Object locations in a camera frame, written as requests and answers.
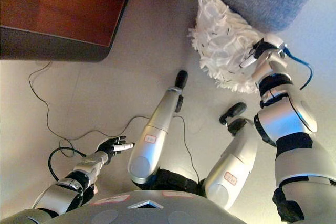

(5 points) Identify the black looped wrist cable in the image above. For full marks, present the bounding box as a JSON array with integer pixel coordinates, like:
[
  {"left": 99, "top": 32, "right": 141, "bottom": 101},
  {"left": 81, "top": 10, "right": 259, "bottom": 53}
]
[{"left": 48, "top": 146, "right": 88, "bottom": 182}]

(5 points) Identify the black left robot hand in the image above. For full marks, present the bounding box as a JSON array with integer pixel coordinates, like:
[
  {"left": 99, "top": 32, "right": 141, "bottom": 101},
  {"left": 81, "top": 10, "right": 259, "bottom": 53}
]
[{"left": 95, "top": 135, "right": 135, "bottom": 162}]

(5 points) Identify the silver right robot leg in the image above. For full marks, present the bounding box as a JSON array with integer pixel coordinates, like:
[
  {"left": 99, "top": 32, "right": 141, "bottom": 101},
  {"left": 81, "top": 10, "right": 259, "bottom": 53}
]
[{"left": 204, "top": 102, "right": 260, "bottom": 211}]

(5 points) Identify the wooden table with dark edge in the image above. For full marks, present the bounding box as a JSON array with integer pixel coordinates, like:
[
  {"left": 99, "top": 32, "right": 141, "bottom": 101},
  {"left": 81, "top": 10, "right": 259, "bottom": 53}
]
[{"left": 0, "top": 0, "right": 139, "bottom": 62}]

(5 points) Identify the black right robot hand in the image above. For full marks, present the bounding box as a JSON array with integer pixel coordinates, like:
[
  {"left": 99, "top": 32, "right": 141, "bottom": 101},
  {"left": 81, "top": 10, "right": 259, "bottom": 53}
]
[{"left": 239, "top": 33, "right": 287, "bottom": 69}]

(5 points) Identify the blue wrist cable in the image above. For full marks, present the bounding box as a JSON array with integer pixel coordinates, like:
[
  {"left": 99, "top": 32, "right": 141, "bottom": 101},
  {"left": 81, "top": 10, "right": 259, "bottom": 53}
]
[{"left": 282, "top": 42, "right": 314, "bottom": 90}]

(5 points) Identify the white fringed pillow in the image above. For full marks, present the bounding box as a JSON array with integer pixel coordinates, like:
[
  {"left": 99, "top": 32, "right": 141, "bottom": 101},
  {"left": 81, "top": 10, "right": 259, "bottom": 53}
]
[{"left": 187, "top": 0, "right": 264, "bottom": 94}]

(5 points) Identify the silver left robot leg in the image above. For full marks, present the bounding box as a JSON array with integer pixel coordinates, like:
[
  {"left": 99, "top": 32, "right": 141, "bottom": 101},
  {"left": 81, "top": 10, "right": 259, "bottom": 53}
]
[{"left": 127, "top": 70, "right": 189, "bottom": 186}]

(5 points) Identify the silver robot leg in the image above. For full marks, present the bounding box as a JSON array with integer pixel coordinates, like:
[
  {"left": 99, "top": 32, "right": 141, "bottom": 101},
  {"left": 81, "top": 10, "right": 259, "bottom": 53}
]
[
  {"left": 204, "top": 102, "right": 260, "bottom": 211},
  {"left": 127, "top": 70, "right": 189, "bottom": 186}
]

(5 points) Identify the grey robot torso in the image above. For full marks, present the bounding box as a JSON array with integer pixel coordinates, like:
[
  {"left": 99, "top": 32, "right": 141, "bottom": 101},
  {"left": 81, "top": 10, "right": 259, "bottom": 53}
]
[{"left": 0, "top": 168, "right": 246, "bottom": 224}]

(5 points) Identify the thin dark floor cable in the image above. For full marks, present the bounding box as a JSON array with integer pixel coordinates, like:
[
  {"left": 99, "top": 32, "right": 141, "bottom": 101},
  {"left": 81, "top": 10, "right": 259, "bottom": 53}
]
[{"left": 28, "top": 60, "right": 202, "bottom": 183}]

